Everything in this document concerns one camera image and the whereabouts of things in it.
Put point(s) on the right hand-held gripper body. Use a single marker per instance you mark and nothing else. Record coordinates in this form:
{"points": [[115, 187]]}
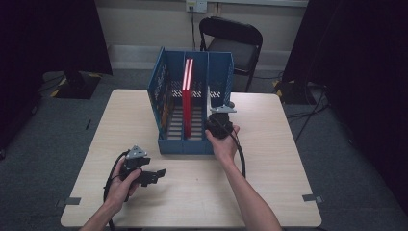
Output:
{"points": [[221, 125]]}

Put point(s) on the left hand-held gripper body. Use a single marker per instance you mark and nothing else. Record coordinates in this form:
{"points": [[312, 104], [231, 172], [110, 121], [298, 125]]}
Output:
{"points": [[131, 170]]}

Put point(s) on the red picture book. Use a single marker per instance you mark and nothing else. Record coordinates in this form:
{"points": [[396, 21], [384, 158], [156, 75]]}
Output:
{"points": [[185, 109], [191, 109]]}

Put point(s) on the blue plastic file rack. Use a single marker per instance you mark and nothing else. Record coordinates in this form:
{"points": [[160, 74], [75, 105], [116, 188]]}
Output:
{"points": [[219, 73]]}

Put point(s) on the blue cartoon picture book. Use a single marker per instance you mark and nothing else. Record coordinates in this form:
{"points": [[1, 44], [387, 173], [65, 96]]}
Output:
{"points": [[163, 102]]}

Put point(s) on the person's right hand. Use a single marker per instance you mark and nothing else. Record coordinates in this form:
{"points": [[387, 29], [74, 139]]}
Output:
{"points": [[224, 149]]}

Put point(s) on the person's left hand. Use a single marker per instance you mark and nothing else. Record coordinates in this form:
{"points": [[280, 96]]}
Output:
{"points": [[118, 192]]}

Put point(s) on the small dark knob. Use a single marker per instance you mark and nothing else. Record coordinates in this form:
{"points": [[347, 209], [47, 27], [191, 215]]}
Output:
{"points": [[232, 104]]}

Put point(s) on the grey tape piece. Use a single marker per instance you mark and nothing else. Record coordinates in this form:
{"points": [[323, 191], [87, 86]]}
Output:
{"points": [[311, 198], [72, 201]]}

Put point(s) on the black stand base yellow tape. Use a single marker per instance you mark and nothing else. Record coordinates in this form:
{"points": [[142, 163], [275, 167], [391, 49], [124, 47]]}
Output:
{"points": [[295, 93], [77, 86]]}

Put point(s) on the black folding chair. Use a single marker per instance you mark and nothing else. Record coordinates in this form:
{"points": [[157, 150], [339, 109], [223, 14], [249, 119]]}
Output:
{"points": [[237, 35]]}

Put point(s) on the black curtain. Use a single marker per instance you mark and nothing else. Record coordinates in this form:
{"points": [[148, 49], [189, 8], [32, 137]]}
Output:
{"points": [[362, 64], [48, 35]]}

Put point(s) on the white wall socket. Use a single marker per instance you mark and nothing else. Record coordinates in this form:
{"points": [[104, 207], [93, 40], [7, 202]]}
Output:
{"points": [[196, 5]]}

